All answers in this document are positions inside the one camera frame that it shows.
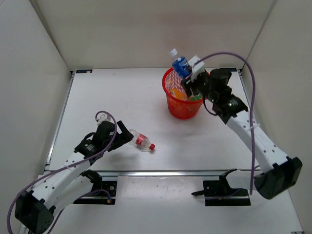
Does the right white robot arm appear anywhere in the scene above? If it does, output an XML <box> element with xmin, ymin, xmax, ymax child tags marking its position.
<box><xmin>181</xmin><ymin>68</ymin><xmax>303</xmax><ymax>199</ymax></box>

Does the left black table sticker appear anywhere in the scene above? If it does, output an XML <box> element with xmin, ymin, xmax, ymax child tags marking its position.
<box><xmin>76</xmin><ymin>69</ymin><xmax>93</xmax><ymax>74</ymax></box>

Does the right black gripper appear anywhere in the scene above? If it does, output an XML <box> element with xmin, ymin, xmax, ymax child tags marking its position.
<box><xmin>181</xmin><ymin>72</ymin><xmax>217</xmax><ymax>103</ymax></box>

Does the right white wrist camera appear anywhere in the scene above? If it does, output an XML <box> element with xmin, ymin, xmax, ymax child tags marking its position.
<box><xmin>188</xmin><ymin>55</ymin><xmax>206</xmax><ymax>82</ymax></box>

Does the green plastic bottle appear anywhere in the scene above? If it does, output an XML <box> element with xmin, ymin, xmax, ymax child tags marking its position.
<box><xmin>189</xmin><ymin>94</ymin><xmax>202</xmax><ymax>101</ymax></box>

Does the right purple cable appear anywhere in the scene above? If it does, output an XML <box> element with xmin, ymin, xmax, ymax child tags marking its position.
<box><xmin>199</xmin><ymin>51</ymin><xmax>261</xmax><ymax>195</ymax></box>

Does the left aluminium table rail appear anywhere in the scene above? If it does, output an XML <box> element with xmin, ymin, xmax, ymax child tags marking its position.
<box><xmin>44</xmin><ymin>70</ymin><xmax>76</xmax><ymax>171</ymax></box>

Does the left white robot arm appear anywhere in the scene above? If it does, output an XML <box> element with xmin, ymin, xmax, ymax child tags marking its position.
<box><xmin>15</xmin><ymin>120</ymin><xmax>134</xmax><ymax>234</ymax></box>

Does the clear bottle blue label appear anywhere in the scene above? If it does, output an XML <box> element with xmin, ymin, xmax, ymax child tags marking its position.
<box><xmin>169</xmin><ymin>48</ymin><xmax>192</xmax><ymax>79</ymax></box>

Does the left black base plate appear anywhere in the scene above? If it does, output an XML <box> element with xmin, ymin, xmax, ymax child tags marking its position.
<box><xmin>74</xmin><ymin>177</ymin><xmax>117</xmax><ymax>205</ymax></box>

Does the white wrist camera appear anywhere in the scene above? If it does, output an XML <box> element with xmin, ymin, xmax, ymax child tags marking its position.
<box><xmin>95</xmin><ymin>113</ymin><xmax>111</xmax><ymax>126</ymax></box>
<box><xmin>188</xmin><ymin>55</ymin><xmax>206</xmax><ymax>82</ymax></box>

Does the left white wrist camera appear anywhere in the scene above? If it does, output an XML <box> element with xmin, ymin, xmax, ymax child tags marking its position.
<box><xmin>95</xmin><ymin>113</ymin><xmax>111</xmax><ymax>126</ymax></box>

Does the front aluminium table rail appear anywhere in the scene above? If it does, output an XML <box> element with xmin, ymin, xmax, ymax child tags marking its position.
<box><xmin>73</xmin><ymin>170</ymin><xmax>254</xmax><ymax>177</ymax></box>

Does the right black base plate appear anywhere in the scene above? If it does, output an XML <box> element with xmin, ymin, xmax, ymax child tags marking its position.
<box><xmin>191</xmin><ymin>180</ymin><xmax>251</xmax><ymax>207</ymax></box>

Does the red mesh plastic bin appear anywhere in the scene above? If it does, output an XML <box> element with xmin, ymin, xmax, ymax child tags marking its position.
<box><xmin>162</xmin><ymin>68</ymin><xmax>203</xmax><ymax>119</ymax></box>

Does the black table sticker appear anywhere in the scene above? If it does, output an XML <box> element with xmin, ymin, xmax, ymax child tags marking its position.
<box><xmin>220</xmin><ymin>68</ymin><xmax>237</xmax><ymax>72</ymax></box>
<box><xmin>76</xmin><ymin>69</ymin><xmax>93</xmax><ymax>74</ymax></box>

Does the right black table sticker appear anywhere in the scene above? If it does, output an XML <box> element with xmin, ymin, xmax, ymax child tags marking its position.
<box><xmin>220</xmin><ymin>68</ymin><xmax>237</xmax><ymax>72</ymax></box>

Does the orange labelled plastic bottle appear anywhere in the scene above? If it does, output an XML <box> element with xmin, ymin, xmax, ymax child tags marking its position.
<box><xmin>169</xmin><ymin>88</ymin><xmax>188</xmax><ymax>101</ymax></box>

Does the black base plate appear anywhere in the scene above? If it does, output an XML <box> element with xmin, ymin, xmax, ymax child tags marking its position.
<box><xmin>191</xmin><ymin>180</ymin><xmax>251</xmax><ymax>207</ymax></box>
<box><xmin>74</xmin><ymin>177</ymin><xmax>117</xmax><ymax>205</ymax></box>

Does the clear bottle red label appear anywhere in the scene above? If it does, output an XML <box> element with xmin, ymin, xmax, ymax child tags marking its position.
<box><xmin>129</xmin><ymin>129</ymin><xmax>155</xmax><ymax>151</ymax></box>

